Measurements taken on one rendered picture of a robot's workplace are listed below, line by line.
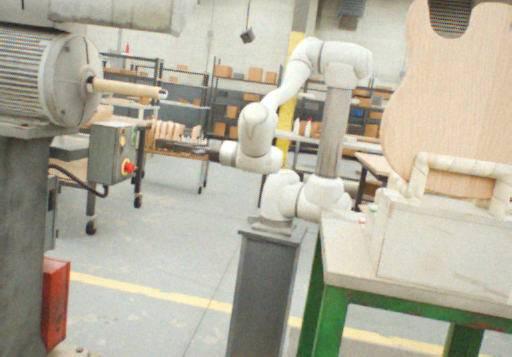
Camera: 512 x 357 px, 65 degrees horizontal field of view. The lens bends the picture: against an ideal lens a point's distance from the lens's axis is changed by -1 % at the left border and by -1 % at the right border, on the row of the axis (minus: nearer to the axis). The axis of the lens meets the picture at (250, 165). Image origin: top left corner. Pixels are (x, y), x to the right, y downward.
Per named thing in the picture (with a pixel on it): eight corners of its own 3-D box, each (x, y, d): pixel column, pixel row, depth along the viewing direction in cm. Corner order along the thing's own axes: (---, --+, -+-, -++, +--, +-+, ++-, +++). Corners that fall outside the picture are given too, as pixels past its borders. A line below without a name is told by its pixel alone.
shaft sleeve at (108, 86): (93, 90, 109) (94, 78, 108) (99, 90, 112) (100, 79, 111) (156, 99, 107) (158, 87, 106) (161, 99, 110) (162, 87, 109)
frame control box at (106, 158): (36, 194, 133) (40, 117, 129) (73, 182, 154) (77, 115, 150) (105, 207, 130) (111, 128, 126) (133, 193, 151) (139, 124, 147)
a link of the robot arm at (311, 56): (284, 54, 161) (317, 58, 156) (298, 28, 170) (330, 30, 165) (288, 80, 171) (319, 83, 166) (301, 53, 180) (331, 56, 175)
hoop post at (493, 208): (491, 217, 82) (502, 172, 81) (485, 213, 85) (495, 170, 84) (507, 219, 82) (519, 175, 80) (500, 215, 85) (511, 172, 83)
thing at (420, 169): (407, 202, 85) (416, 159, 83) (404, 199, 88) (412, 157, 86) (423, 205, 84) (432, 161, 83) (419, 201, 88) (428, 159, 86)
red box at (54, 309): (-18, 341, 140) (-16, 242, 134) (8, 322, 153) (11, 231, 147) (47, 356, 138) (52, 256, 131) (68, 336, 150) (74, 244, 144)
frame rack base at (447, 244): (375, 278, 87) (391, 201, 84) (367, 253, 102) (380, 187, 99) (509, 303, 83) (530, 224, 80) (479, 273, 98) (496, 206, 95)
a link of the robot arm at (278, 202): (266, 208, 196) (273, 164, 192) (302, 217, 189) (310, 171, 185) (253, 215, 181) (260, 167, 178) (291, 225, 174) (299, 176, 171)
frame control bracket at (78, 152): (58, 160, 125) (58, 148, 124) (90, 153, 143) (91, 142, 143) (69, 162, 124) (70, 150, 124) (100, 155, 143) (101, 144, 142)
